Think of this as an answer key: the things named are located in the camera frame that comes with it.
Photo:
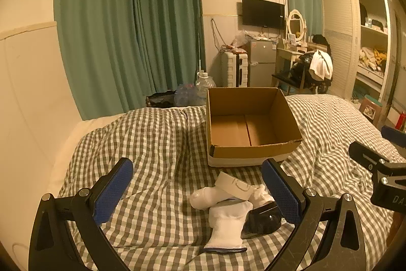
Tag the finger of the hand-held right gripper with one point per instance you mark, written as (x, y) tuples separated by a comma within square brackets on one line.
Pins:
[(393, 133), (361, 151)]

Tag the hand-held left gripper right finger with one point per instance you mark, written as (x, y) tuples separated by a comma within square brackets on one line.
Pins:
[(282, 191)]

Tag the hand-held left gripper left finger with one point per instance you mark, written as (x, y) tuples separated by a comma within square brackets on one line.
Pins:
[(117, 182)]

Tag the small white sock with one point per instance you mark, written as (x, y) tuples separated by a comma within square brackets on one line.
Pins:
[(260, 194)]

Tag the black sock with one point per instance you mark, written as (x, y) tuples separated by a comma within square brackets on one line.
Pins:
[(260, 221)]

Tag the white sock with blue trim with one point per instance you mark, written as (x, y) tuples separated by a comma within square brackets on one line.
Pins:
[(225, 223)]

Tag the white sock with paper band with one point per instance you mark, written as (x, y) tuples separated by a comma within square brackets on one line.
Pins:
[(206, 196)]

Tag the brown cardboard box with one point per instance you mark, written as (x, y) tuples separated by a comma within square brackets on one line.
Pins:
[(228, 128)]

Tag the red bottle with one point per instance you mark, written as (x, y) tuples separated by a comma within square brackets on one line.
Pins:
[(401, 121)]

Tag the pile of clothes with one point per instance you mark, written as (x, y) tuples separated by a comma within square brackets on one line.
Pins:
[(372, 57)]

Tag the black floor bag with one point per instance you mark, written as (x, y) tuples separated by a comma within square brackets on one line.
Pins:
[(160, 99)]

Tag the white cloth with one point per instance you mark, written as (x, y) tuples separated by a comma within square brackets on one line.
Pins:
[(321, 66)]

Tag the dark wooden chair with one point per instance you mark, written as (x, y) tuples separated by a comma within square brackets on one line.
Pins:
[(285, 78)]

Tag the clear plastic bag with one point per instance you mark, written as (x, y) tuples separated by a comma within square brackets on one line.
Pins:
[(185, 94)]

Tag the white wardrobe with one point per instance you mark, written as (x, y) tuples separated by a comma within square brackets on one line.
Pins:
[(339, 36)]

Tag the black fluffy item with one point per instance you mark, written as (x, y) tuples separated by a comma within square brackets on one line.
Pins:
[(321, 41)]

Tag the white dressing table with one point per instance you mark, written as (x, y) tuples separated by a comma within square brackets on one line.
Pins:
[(287, 56)]

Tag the small silver fridge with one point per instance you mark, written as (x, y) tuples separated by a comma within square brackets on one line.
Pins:
[(261, 64)]

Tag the large clear water bottle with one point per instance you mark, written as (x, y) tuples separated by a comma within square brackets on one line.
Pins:
[(204, 87)]

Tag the white suitcase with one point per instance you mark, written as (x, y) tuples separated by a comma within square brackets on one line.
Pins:
[(233, 69)]

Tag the white oval mirror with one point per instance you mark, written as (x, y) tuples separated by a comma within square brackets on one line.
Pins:
[(295, 24)]

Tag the wide green curtain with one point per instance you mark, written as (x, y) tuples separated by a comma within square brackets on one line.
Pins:
[(95, 36)]

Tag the crumpled plastic bag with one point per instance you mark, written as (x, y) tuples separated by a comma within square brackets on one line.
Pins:
[(241, 38)]

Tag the black wall television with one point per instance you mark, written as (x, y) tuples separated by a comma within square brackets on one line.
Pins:
[(262, 12)]

